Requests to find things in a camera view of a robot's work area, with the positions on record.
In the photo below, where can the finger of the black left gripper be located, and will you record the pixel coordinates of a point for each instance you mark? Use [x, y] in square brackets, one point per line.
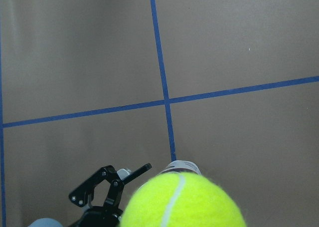
[114, 182]

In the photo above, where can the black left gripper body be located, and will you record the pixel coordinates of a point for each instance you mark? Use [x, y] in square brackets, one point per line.
[98, 216]

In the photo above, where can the yellow tennis ball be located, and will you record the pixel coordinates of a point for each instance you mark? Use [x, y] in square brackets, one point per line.
[181, 200]

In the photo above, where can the clear tennis ball can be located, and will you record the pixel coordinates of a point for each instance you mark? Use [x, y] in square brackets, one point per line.
[178, 166]

